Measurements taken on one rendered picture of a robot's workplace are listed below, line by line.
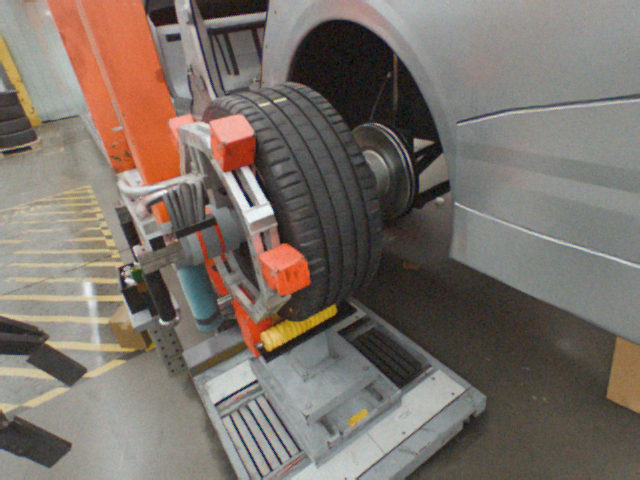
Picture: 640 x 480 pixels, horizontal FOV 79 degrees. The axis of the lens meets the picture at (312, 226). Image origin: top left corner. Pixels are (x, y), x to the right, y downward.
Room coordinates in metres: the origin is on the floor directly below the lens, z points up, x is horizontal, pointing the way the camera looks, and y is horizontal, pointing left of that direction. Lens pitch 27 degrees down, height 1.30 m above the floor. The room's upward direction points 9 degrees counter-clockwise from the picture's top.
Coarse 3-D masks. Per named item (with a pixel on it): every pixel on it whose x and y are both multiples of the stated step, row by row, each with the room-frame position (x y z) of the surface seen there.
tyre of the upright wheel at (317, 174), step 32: (224, 96) 1.04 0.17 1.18; (256, 96) 0.99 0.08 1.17; (288, 96) 0.98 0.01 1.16; (320, 96) 0.99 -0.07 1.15; (256, 128) 0.85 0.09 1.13; (288, 128) 0.87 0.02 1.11; (320, 128) 0.88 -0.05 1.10; (256, 160) 0.85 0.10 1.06; (288, 160) 0.80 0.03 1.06; (320, 160) 0.82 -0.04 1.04; (352, 160) 0.85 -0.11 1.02; (288, 192) 0.76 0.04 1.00; (320, 192) 0.78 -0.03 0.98; (352, 192) 0.81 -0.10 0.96; (288, 224) 0.76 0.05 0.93; (320, 224) 0.75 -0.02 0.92; (352, 224) 0.79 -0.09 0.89; (320, 256) 0.73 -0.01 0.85; (352, 256) 0.78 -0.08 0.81; (256, 288) 1.06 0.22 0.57; (320, 288) 0.75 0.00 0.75; (352, 288) 0.82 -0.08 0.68; (288, 320) 0.88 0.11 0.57
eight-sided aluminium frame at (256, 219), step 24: (192, 144) 0.98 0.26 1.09; (192, 168) 1.17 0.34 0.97; (216, 168) 0.84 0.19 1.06; (240, 168) 0.83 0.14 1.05; (240, 192) 0.78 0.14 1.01; (240, 216) 0.76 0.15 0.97; (264, 216) 0.75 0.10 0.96; (216, 264) 1.11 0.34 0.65; (264, 288) 0.73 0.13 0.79; (264, 312) 0.77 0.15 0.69
